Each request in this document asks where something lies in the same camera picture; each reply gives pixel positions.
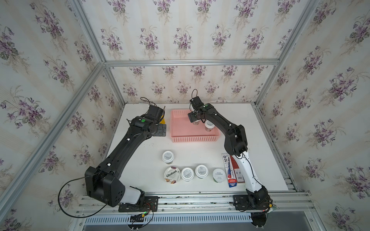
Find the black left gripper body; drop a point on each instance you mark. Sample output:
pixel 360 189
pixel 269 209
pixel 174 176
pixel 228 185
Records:
pixel 159 130

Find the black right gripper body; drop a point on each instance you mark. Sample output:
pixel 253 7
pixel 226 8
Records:
pixel 192 116

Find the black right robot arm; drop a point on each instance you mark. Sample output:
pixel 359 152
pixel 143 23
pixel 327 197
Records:
pixel 235 145

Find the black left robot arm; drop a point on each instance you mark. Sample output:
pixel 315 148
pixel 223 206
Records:
pixel 103 182

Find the pink plastic basket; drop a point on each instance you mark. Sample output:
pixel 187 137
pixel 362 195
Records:
pixel 182 130

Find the white yogurt cup back left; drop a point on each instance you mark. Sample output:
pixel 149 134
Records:
pixel 168 157

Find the Chobani yogurt cup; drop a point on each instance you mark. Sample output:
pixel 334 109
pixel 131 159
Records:
pixel 172 175

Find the green rimmed yogurt cup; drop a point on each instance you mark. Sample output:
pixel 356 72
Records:
pixel 219 175

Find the yellow metal pencil cup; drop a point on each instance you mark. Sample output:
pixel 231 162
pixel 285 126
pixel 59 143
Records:
pixel 163 120

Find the red pencil box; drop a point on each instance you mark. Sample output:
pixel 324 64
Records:
pixel 237 170

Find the small circuit board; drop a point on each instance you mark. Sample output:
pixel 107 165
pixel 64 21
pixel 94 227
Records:
pixel 137 218

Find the white ventilation grille strip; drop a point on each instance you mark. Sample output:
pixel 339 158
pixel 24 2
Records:
pixel 194 218

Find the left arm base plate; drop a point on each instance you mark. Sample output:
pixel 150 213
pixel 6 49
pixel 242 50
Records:
pixel 145 204

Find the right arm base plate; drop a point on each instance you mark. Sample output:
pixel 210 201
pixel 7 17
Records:
pixel 249 202

